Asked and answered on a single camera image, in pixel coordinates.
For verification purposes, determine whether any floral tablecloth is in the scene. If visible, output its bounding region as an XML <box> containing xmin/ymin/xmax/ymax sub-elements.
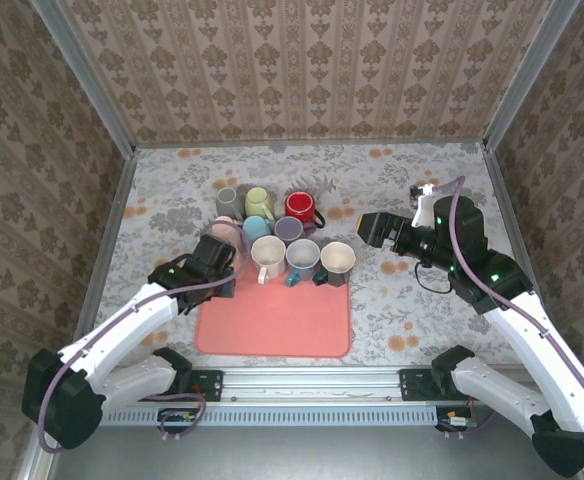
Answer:
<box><xmin>84</xmin><ymin>142</ymin><xmax>531</xmax><ymax>367</ymax></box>

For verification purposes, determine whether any teal mug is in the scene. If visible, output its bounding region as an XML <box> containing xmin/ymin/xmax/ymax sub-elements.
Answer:
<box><xmin>284</xmin><ymin>238</ymin><xmax>322</xmax><ymax>289</ymax></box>

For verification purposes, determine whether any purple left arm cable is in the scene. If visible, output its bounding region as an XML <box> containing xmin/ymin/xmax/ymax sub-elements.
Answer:
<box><xmin>37</xmin><ymin>217</ymin><xmax>251</xmax><ymax>454</ymax></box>

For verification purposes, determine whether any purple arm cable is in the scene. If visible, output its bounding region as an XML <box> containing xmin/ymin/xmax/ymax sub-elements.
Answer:
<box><xmin>431</xmin><ymin>175</ymin><xmax>584</xmax><ymax>474</ymax></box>
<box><xmin>37</xmin><ymin>217</ymin><xmax>251</xmax><ymax>454</ymax></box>

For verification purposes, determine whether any dark charcoal mug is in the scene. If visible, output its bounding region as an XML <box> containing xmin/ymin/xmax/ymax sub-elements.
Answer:
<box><xmin>313</xmin><ymin>241</ymin><xmax>357</xmax><ymax>288</ymax></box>

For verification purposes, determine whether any slotted grey cable duct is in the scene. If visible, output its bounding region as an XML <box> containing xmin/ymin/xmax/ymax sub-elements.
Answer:
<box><xmin>99</xmin><ymin>404</ymin><xmax>441</xmax><ymax>427</ymax></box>

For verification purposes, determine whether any aluminium frame post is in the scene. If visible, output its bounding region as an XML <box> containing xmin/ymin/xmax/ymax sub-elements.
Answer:
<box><xmin>28</xmin><ymin>0</ymin><xmax>138</xmax><ymax>157</ymax></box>
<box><xmin>480</xmin><ymin>0</ymin><xmax>582</xmax><ymax>151</ymax></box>

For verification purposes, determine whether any aluminium side rail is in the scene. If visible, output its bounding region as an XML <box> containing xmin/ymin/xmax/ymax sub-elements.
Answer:
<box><xmin>480</xmin><ymin>142</ymin><xmax>536</xmax><ymax>281</ymax></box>
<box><xmin>65</xmin><ymin>149</ymin><xmax>139</xmax><ymax>367</ymax></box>

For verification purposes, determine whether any pale pink mug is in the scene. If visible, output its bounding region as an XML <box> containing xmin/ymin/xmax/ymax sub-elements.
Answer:
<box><xmin>211</xmin><ymin>215</ymin><xmax>246</xmax><ymax>244</ymax></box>

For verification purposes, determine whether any cream white mug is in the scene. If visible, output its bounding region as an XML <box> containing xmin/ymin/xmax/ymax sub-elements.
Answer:
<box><xmin>250</xmin><ymin>234</ymin><xmax>287</xmax><ymax>286</ymax></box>

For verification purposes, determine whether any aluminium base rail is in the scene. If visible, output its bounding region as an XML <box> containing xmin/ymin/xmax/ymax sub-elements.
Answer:
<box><xmin>46</xmin><ymin>366</ymin><xmax>533</xmax><ymax>404</ymax></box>

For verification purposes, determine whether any purple mug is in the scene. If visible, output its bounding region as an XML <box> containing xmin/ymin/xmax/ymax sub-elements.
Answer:
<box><xmin>273</xmin><ymin>215</ymin><xmax>307</xmax><ymax>245</ymax></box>

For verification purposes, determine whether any small circuit board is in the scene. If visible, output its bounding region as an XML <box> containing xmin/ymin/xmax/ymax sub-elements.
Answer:
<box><xmin>157</xmin><ymin>407</ymin><xmax>198</xmax><ymax>434</ymax></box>
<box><xmin>436</xmin><ymin>405</ymin><xmax>476</xmax><ymax>432</ymax></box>

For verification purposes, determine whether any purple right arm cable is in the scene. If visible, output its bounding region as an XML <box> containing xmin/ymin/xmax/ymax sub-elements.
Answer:
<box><xmin>431</xmin><ymin>175</ymin><xmax>584</xmax><ymax>474</ymax></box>

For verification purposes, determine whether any grey mug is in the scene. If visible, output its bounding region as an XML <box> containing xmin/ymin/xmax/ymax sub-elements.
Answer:
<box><xmin>215</xmin><ymin>187</ymin><xmax>246</xmax><ymax>220</ymax></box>

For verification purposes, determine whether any red mug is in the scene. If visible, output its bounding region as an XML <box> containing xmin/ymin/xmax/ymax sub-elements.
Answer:
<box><xmin>284</xmin><ymin>191</ymin><xmax>327</xmax><ymax>232</ymax></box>

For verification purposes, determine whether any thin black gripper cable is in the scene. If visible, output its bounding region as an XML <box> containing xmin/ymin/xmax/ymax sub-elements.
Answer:
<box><xmin>415</xmin><ymin>262</ymin><xmax>453</xmax><ymax>294</ymax></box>

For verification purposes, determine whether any salmon pink rubber mat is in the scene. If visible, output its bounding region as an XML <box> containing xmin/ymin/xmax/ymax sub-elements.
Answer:
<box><xmin>194</xmin><ymin>259</ymin><xmax>352</xmax><ymax>359</ymax></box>

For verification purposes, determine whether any yellow-green mug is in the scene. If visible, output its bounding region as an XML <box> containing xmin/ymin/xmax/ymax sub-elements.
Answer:
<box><xmin>244</xmin><ymin>186</ymin><xmax>277</xmax><ymax>221</ymax></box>

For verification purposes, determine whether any light blue mug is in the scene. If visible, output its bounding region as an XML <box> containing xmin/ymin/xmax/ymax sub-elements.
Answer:
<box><xmin>241</xmin><ymin>215</ymin><xmax>276</xmax><ymax>246</ymax></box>

